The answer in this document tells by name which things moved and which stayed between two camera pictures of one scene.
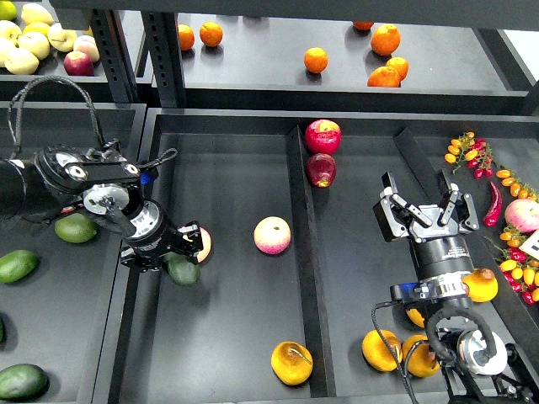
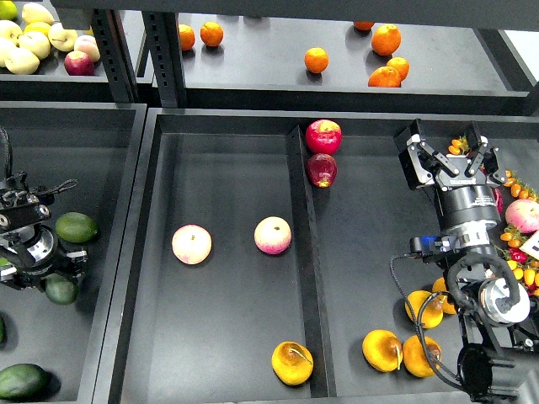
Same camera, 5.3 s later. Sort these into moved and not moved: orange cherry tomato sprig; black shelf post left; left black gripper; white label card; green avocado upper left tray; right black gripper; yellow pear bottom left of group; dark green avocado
Moved: left black gripper; dark green avocado; right black gripper
Not moved: green avocado upper left tray; black shelf post left; orange cherry tomato sprig; yellow pear bottom left of group; white label card
